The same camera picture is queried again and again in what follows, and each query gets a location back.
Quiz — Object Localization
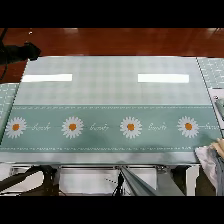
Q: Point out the white garment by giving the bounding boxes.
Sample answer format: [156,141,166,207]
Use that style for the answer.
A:
[194,145,219,192]

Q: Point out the silver frame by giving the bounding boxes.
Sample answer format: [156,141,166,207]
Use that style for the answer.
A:
[0,161,202,197]

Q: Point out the beige T-shirt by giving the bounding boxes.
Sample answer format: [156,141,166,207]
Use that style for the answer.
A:
[209,137,224,158]

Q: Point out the grey garment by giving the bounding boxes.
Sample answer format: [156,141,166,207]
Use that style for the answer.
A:
[213,152,224,197]

